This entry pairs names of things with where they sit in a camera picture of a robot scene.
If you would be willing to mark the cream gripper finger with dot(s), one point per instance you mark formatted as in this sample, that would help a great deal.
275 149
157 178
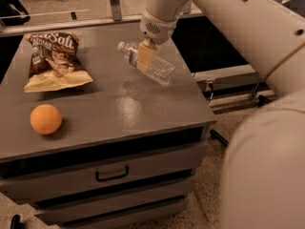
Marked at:
147 50

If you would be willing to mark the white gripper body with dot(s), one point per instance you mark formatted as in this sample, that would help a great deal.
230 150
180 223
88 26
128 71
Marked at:
157 31

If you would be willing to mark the clear plastic water bottle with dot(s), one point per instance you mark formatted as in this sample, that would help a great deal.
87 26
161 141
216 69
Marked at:
160 71

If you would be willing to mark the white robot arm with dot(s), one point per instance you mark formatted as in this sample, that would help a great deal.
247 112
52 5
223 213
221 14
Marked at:
263 174

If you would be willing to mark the brown chip bag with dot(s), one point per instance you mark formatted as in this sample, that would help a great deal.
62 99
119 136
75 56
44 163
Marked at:
54 63

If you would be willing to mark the black chair base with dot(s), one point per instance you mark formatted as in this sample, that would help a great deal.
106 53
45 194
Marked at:
215 135

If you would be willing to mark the grey drawer cabinet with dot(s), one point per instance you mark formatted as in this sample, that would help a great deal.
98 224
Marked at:
121 118

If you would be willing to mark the orange fruit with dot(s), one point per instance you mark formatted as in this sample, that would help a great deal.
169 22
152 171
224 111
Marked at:
45 119

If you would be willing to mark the metal railing frame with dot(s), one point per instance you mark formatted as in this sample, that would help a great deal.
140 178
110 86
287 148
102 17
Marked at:
57 15

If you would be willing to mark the black drawer handle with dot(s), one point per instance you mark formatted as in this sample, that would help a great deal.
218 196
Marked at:
104 177

